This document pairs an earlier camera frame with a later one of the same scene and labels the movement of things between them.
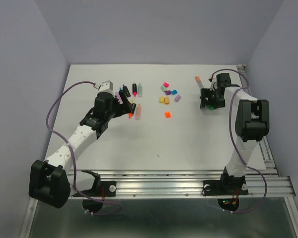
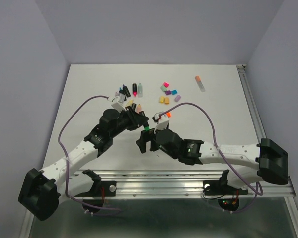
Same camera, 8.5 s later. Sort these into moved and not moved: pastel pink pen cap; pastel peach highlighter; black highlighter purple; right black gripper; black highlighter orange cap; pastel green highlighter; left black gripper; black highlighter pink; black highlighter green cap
Moved: left black gripper; black highlighter green cap; right black gripper
Not moved: pastel pink pen cap; black highlighter pink; black highlighter purple; pastel peach highlighter; pastel green highlighter; black highlighter orange cap
